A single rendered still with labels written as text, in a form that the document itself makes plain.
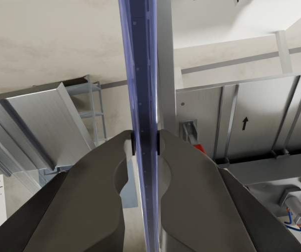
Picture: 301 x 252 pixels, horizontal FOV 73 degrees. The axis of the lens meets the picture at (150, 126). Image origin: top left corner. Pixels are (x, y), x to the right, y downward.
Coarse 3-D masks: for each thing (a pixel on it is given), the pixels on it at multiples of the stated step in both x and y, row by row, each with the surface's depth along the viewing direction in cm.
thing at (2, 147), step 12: (0, 132) 14; (0, 144) 14; (12, 144) 15; (0, 156) 15; (12, 156) 15; (24, 156) 16; (12, 168) 16; (24, 168) 16; (36, 168) 17; (24, 180) 17; (36, 180) 17
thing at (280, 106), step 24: (192, 96) 29; (216, 96) 29; (240, 96) 30; (264, 96) 30; (288, 96) 31; (216, 120) 32; (240, 120) 33; (264, 120) 33; (288, 120) 34; (216, 144) 35; (240, 144) 36; (264, 144) 37; (288, 144) 37
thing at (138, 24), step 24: (120, 0) 7; (144, 0) 7; (144, 24) 8; (144, 48) 8; (144, 72) 9; (144, 96) 10; (144, 120) 11; (144, 144) 12; (144, 168) 14; (144, 192) 16; (144, 216) 18
